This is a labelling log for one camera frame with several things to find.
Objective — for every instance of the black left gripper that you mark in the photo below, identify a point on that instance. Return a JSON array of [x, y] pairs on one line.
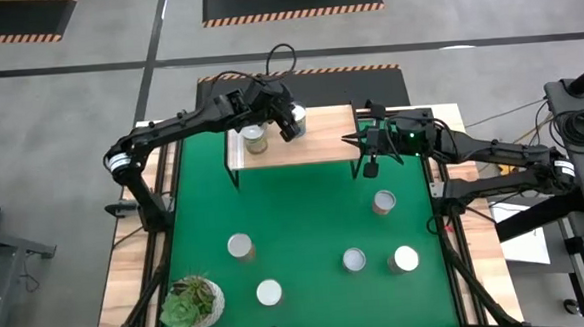
[[266, 100]]

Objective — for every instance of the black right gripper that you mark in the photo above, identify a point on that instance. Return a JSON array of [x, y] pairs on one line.
[[413, 132]]

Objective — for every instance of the blue label tin can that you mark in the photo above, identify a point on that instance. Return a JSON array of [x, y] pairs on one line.
[[300, 117]]

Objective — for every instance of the green oranges tin can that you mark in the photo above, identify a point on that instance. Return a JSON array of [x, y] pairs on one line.
[[254, 135]]

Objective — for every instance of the berries tin can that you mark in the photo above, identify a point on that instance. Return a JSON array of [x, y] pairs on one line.
[[384, 200]]

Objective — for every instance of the short sliced peaches tin can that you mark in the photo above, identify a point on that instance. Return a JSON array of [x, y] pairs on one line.
[[354, 259]]

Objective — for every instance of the olive label tin can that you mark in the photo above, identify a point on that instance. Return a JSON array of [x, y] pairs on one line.
[[406, 258]]

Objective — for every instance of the brown label tin can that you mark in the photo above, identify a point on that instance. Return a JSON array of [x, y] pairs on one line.
[[239, 245]]

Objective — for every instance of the orange pineapple tin can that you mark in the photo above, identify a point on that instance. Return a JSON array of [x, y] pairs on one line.
[[269, 292]]

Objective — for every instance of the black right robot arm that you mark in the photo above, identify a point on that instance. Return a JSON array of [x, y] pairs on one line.
[[497, 153]]

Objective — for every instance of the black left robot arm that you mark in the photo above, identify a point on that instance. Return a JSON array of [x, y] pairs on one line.
[[180, 124]]

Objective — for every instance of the wooden shelf with black legs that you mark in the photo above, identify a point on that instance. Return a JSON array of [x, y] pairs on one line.
[[321, 142]]

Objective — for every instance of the black beam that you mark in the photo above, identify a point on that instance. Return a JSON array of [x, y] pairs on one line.
[[540, 214]]

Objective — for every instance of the white paper sheet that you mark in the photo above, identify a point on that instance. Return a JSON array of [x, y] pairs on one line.
[[527, 249]]

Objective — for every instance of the spiky green succulent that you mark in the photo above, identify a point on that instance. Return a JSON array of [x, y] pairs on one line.
[[198, 291]]

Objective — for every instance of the grey equipment cart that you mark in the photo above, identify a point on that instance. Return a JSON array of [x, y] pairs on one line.
[[559, 94]]

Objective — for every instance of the white geometric plant pot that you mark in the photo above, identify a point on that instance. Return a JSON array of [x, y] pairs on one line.
[[217, 307]]

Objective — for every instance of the green rosette succulent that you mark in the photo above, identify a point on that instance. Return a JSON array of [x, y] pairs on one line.
[[179, 312]]

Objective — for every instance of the black computer mouse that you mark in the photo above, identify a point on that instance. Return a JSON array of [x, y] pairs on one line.
[[571, 306]]

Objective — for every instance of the grey metal desk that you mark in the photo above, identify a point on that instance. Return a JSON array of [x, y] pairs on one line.
[[6, 243]]

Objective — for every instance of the black metal rig frame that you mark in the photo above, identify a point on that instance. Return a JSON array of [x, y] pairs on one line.
[[473, 285]]

